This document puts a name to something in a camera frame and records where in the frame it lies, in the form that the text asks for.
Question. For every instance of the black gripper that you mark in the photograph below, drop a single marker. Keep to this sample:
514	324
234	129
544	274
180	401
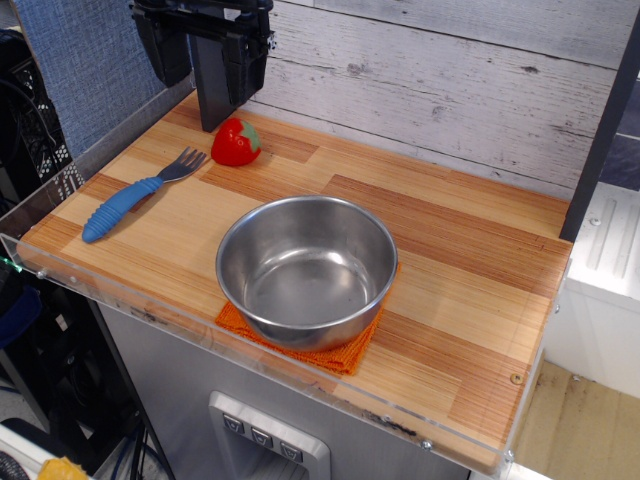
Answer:
245	44

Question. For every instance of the stainless steel pot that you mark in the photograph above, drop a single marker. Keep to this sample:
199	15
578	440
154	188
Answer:
307	273

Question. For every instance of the orange folded cloth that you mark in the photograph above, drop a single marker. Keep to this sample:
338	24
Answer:
341	360

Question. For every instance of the red toy strawberry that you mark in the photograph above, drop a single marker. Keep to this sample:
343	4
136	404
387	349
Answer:
236	143

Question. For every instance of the silver control panel with buttons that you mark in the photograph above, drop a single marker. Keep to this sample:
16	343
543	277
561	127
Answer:
265	440

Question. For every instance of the dark grey left post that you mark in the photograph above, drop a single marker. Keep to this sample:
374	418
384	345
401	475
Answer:
211	82

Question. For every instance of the dark grey post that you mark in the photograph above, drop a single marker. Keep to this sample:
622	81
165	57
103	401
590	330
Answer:
613	112
211	82

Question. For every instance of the blue handled metal fork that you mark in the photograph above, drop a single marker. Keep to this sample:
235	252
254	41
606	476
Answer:
115	208

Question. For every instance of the dark grey right post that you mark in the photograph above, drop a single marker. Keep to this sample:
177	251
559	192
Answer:
613	112

